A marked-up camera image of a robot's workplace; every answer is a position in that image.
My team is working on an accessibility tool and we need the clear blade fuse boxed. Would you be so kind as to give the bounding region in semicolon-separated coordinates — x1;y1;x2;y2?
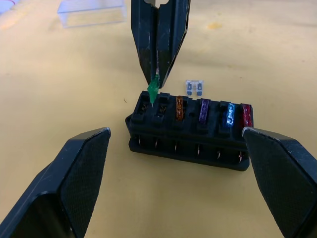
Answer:
185;79;206;97

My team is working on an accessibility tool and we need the black fuse box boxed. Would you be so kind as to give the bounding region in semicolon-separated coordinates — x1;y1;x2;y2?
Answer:
124;90;255;173

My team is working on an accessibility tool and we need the orange blade fuse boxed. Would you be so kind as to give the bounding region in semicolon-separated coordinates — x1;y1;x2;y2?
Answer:
175;96;185;122

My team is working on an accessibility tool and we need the purple blade fuse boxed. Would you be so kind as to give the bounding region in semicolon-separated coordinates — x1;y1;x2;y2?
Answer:
198;98;210;123

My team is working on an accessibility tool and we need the red blade fuse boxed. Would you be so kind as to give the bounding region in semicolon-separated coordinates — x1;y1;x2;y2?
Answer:
240;103;254;128

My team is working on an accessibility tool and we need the green blade fuse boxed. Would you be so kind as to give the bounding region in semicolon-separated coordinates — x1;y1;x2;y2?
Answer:
147;74;160;108

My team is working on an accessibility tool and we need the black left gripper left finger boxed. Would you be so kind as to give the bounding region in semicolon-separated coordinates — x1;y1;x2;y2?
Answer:
0;127;111;238

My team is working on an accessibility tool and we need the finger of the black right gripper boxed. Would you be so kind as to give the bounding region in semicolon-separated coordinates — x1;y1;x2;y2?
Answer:
157;0;192;89
130;0;159;86

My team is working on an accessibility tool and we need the blue blade fuse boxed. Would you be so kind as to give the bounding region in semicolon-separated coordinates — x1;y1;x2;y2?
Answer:
223;102;236;130

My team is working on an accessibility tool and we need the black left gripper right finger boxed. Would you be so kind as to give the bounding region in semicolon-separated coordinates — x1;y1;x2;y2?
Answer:
241;126;317;238

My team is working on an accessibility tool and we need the clear plastic fuse box cover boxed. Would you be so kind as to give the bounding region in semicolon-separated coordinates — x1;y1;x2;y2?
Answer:
57;0;128;29

